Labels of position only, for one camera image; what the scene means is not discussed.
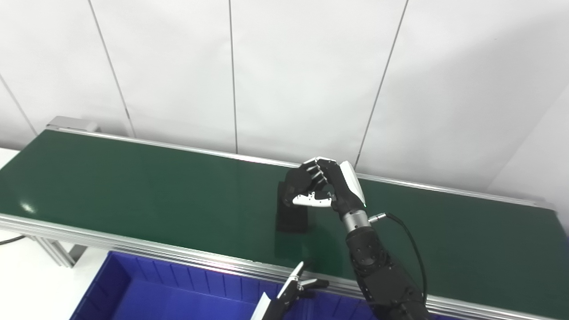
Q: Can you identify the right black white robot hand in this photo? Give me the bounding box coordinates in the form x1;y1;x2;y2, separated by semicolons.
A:
283;156;368;221

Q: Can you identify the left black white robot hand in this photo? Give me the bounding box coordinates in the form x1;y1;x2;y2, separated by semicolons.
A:
250;261;330;320

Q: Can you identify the aluminium conveyor leg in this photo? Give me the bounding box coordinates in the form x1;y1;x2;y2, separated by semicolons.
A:
28;235;88;268

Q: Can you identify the grey conveyor end housing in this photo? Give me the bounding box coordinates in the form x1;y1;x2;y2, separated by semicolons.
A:
45;116;101;133

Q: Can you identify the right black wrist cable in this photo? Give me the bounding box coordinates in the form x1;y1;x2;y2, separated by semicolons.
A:
368;212;429;304

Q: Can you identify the green conveyor belt aluminium frame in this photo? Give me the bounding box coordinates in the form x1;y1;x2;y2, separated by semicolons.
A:
0;128;569;320

